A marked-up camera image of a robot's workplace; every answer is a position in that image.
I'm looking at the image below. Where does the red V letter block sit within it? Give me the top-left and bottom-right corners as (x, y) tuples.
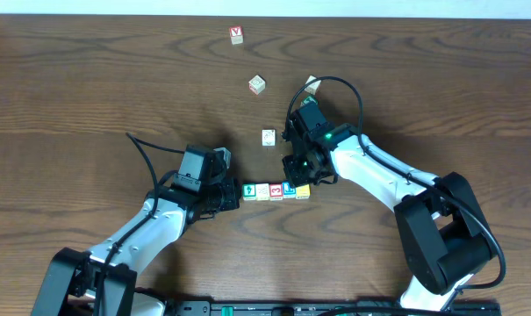
(229, 25), (244, 46)

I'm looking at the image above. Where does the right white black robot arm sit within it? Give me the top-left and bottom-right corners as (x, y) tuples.
(283, 119), (506, 312)

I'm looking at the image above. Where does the right black cable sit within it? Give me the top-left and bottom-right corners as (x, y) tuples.
(283, 75), (507, 308)

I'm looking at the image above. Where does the blue letter I block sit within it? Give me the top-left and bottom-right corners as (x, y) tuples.
(282, 182), (297, 199)

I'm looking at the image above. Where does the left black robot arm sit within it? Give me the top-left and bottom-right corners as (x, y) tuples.
(32, 146), (241, 315)

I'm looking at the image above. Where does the green number 5 block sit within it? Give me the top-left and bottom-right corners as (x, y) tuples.
(242, 183), (256, 201)

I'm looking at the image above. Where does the plain beige wooden block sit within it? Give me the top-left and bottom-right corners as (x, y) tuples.
(255, 183), (270, 201)

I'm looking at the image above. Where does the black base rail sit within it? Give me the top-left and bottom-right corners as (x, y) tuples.
(163, 300), (502, 316)

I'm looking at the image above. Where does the green J letter block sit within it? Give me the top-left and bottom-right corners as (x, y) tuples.
(300, 96), (318, 107)

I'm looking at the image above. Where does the yellow top wooden block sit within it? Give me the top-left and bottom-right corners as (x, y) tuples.
(296, 184), (311, 199)

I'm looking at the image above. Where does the red U side block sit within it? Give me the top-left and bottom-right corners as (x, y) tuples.
(248, 75), (266, 95)

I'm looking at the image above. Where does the plain wooden picture block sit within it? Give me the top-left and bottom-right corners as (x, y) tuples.
(305, 75), (321, 95)

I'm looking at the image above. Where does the white airplane picture block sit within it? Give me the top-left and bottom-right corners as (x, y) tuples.
(262, 129), (276, 147)

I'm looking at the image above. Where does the red number 3 block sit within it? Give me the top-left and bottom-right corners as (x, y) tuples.
(269, 183), (283, 201)

